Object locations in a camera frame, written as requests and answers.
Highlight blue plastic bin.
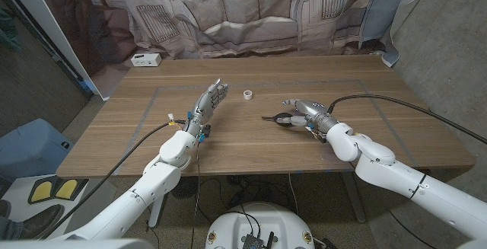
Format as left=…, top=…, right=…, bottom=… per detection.
left=0, top=117, right=74, bottom=184

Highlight black electronics module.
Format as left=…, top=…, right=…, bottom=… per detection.
left=241, top=232, right=275, bottom=249

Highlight black round fan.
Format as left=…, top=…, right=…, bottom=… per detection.
left=170, top=175, right=201, bottom=200

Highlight grey table leg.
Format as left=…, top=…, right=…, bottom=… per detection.
left=340, top=171, right=367, bottom=224

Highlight white partition panel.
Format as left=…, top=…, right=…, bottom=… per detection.
left=2, top=0, right=111, bottom=101

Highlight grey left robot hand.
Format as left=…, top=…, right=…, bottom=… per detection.
left=183, top=78, right=230, bottom=136

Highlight white table leg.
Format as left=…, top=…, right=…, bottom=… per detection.
left=148, top=192, right=170, bottom=228

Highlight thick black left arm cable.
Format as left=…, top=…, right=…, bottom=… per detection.
left=45, top=119, right=186, bottom=238

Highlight black cable tangle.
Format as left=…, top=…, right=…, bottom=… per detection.
left=193, top=174, right=301, bottom=223

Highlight green hanging cloth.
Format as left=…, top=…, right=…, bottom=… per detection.
left=0, top=8, right=21, bottom=52

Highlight white foot pedal yellow pads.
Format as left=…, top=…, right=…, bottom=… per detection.
left=0, top=174, right=119, bottom=238

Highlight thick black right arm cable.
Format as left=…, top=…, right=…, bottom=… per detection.
left=326, top=94, right=487, bottom=145

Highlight dark brown shoe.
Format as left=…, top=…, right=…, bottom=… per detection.
left=21, top=204, right=65, bottom=240

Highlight blue jeans leg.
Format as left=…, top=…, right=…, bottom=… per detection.
left=0, top=199, right=24, bottom=241

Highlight black rubber air blower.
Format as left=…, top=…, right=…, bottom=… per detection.
left=261, top=112, right=296, bottom=128

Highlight white power strip box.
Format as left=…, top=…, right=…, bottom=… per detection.
left=130, top=53, right=162, bottom=68

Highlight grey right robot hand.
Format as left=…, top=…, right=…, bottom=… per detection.
left=282, top=98, right=339, bottom=133

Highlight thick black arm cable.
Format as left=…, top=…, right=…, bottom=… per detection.
left=326, top=94, right=487, bottom=145
left=45, top=119, right=186, bottom=238

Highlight printed sofa room backdrop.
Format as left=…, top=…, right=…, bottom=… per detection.
left=28, top=0, right=414, bottom=100

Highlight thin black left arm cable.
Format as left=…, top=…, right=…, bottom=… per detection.
left=189, top=140, right=202, bottom=249

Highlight white robot torso base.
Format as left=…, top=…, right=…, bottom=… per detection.
left=205, top=202, right=316, bottom=249

